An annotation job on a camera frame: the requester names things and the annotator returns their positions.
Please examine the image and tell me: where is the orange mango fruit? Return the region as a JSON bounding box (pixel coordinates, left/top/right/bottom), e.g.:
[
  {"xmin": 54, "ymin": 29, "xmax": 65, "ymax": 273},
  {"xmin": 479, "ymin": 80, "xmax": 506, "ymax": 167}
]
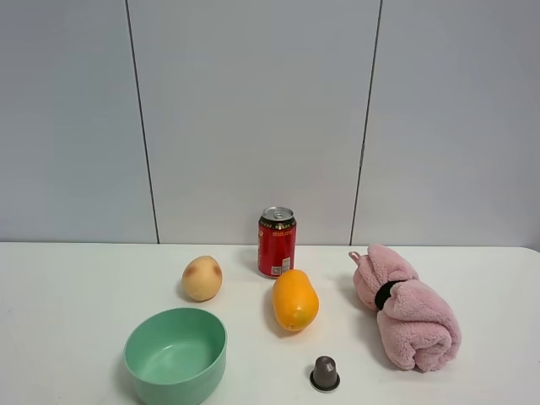
[{"xmin": 272, "ymin": 269, "xmax": 320, "ymax": 332}]

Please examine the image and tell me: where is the green plastic bowl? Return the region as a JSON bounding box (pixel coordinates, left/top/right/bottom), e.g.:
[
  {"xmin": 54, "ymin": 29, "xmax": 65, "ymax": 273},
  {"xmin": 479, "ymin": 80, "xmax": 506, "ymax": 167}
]
[{"xmin": 123, "ymin": 307, "xmax": 228, "ymax": 405}]

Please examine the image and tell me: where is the rolled pink towel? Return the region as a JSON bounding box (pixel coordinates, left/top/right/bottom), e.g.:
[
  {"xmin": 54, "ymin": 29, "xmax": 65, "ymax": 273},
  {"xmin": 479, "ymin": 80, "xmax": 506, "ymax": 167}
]
[{"xmin": 348, "ymin": 244, "xmax": 462, "ymax": 372}]

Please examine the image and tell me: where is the brown coffee capsule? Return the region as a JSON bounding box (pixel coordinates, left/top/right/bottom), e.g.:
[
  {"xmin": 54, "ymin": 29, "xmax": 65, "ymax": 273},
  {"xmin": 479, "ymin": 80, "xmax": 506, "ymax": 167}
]
[{"xmin": 310, "ymin": 355, "xmax": 341, "ymax": 392}]

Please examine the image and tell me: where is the black hair tie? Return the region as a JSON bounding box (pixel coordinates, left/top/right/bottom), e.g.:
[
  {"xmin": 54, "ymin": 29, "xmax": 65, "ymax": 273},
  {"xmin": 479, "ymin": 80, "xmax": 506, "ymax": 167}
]
[{"xmin": 374, "ymin": 279, "xmax": 408, "ymax": 312}]

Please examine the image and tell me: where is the yellow peach fruit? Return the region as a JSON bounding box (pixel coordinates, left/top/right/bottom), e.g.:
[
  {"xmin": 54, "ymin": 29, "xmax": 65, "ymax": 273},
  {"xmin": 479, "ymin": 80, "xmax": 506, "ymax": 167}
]
[{"xmin": 181, "ymin": 256, "xmax": 223, "ymax": 301}]

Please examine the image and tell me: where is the red soda can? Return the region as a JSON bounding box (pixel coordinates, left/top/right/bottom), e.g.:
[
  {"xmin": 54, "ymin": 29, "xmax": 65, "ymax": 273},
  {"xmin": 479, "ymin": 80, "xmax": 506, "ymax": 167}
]
[{"xmin": 257, "ymin": 207, "xmax": 297, "ymax": 278}]

